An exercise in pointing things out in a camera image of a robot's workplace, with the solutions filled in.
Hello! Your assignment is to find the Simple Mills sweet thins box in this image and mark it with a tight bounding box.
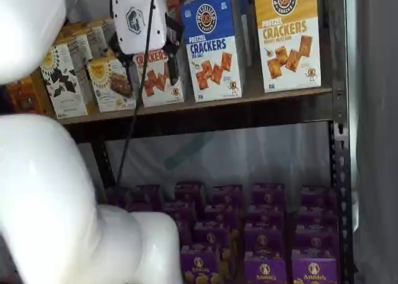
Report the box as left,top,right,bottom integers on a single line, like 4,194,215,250
57,32,94,76
62,24,106,58
71,18,116,48
40,43,96,120

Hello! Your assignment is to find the blue white pretzel crackers box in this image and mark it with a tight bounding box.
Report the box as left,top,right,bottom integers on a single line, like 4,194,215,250
180,0,247,103

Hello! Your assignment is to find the white backdrop sheet teal logo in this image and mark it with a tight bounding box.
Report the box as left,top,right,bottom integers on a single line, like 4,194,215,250
104,122,333,191

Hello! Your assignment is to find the gold white pretzel crackers box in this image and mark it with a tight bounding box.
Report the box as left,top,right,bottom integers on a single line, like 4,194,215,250
253,0,322,94

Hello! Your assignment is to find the wooden shelf board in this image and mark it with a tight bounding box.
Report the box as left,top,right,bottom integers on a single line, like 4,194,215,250
57,86,333,125

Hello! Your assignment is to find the Simple Mills almond bars box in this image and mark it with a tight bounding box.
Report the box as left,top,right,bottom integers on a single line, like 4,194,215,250
86,55,137,112

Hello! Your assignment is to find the dark orange snack box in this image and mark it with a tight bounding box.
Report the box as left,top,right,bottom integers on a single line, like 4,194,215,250
6,75,47,114

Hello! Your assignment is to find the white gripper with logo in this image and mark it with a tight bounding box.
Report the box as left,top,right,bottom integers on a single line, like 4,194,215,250
107,0,184,91

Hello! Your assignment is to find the black metal shelf rack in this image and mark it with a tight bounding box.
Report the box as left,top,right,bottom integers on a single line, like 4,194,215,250
60,0,357,284

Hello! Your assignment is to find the thin black cable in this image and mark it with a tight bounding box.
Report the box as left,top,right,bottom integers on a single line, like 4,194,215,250
115,0,158,188

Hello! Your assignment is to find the orange white pretzel crackers box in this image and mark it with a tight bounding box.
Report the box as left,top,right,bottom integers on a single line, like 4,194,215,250
165,0,187,16
133,49,185,108

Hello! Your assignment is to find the purple Annie's box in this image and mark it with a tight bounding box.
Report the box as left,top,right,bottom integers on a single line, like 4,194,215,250
180,252,225,284
133,185,162,211
250,183,285,216
300,185,337,218
294,232,339,260
107,187,133,208
203,205,240,225
213,184,244,209
244,231,286,262
245,214,285,234
175,220,195,247
175,181,206,204
291,256,339,284
243,259,287,284
194,221,231,254
295,214,338,235
162,201,194,222

